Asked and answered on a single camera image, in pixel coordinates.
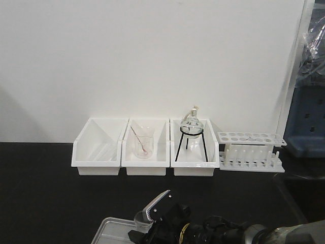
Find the clear glass beaker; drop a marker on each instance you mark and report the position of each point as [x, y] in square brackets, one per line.
[142, 222]

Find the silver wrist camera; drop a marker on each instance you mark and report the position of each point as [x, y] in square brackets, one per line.
[158, 207]

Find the right white storage bin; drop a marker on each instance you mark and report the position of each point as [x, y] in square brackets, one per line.
[193, 157]

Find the white storage bin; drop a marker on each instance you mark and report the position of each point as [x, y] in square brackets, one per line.
[98, 147]
[193, 157]
[159, 161]

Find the red stirring rod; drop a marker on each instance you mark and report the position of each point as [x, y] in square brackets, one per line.
[139, 141]

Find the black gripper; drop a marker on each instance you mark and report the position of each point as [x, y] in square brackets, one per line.
[173, 227]

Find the glass beaker in bin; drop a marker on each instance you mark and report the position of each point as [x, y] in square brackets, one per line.
[145, 134]

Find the white test tube rack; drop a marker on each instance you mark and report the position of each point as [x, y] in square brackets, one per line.
[250, 151]

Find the silver metal tray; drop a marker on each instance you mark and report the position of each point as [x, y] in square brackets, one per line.
[115, 230]

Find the clear plastic bag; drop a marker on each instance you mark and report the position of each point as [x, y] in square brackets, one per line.
[311, 70]

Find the blue pegboard drying rack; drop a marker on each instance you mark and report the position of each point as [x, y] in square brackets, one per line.
[304, 132]

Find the middle white storage bin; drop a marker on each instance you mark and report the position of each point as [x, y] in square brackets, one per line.
[159, 161]

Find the round glass flask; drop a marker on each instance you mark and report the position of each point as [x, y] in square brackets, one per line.
[190, 125]

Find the left white storage bin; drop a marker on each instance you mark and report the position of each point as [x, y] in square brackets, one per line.
[98, 147]

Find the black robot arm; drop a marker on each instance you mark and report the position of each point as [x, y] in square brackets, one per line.
[216, 229]

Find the black wire tripod stand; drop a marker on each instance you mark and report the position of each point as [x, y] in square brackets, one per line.
[191, 133]

